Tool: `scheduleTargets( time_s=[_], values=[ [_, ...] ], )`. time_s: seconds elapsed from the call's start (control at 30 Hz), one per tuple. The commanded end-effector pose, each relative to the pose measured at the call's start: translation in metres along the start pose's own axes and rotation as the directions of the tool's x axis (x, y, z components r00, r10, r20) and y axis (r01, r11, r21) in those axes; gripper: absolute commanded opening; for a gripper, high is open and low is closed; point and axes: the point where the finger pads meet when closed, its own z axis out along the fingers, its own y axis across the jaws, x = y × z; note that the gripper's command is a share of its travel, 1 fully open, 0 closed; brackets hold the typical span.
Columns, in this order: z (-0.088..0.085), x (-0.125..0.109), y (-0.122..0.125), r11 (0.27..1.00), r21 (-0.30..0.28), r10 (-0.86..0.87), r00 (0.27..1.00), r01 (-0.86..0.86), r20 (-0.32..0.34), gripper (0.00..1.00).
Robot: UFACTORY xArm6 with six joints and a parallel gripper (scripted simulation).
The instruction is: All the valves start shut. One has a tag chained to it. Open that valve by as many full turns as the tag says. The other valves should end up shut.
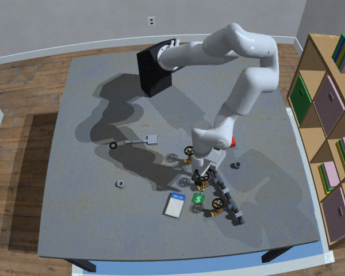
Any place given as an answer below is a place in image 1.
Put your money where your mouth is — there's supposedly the red rectangular block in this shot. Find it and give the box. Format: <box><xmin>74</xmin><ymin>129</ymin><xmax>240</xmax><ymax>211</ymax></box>
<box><xmin>229</xmin><ymin>137</ymin><xmax>236</xmax><ymax>148</ymax></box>

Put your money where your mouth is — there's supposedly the white and blue bag of cable ties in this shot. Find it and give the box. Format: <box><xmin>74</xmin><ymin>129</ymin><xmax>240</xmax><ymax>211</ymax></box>
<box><xmin>165</xmin><ymin>192</ymin><xmax>186</xmax><ymax>218</ymax></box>

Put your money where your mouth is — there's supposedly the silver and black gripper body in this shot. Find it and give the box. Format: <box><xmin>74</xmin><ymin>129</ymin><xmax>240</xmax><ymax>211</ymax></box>
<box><xmin>192</xmin><ymin>155</ymin><xmax>211</xmax><ymax>176</ymax></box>

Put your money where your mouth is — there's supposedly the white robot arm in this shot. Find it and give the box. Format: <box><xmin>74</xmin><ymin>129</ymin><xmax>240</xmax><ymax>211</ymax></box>
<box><xmin>157</xmin><ymin>23</ymin><xmax>279</xmax><ymax>171</ymax></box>

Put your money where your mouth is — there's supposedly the dark grey pipe with three valves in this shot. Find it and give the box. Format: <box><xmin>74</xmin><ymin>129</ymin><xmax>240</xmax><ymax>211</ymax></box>
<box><xmin>184</xmin><ymin>146</ymin><xmax>245</xmax><ymax>225</ymax></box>

